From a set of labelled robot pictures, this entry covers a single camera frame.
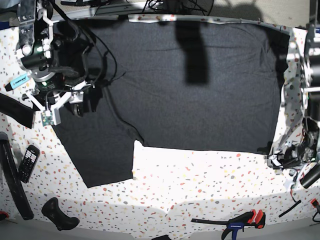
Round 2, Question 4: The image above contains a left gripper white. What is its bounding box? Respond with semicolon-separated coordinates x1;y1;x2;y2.
266;146;320;188

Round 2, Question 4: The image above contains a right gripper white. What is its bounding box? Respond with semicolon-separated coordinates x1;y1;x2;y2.
22;81;91;127

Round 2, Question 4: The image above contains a dark grey T-shirt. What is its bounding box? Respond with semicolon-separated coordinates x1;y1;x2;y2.
53;19;290;188

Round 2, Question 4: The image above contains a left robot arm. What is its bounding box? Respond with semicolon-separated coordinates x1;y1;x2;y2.
266;0;320;189

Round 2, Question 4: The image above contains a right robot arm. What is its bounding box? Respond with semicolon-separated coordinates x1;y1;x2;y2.
16;0;92;126

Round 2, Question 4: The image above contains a black cylinder right edge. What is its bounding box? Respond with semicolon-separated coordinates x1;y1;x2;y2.
300;164;320;189

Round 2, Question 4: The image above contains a black folded cloth strip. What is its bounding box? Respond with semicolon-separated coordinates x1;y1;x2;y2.
0;93;34;129

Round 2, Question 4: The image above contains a small red connector block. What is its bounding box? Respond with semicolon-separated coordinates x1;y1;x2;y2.
310;198;320;208

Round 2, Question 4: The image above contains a black TV remote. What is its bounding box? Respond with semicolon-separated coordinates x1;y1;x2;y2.
18;145;40;184

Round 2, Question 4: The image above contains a blue highlighter marker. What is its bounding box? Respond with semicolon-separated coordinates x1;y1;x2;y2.
5;73;31;92

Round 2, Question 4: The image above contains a long black bar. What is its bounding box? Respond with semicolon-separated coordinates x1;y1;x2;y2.
0;132;34;221

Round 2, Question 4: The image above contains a black game controller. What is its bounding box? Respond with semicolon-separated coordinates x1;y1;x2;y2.
41;197;80;231

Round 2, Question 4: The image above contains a red black clamp left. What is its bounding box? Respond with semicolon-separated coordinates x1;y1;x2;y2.
0;211;9;221

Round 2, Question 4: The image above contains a red wire bundle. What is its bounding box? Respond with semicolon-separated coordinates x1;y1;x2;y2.
289;129;320;201

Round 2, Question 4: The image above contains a black cable bundle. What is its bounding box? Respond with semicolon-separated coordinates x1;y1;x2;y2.
141;0;216;15

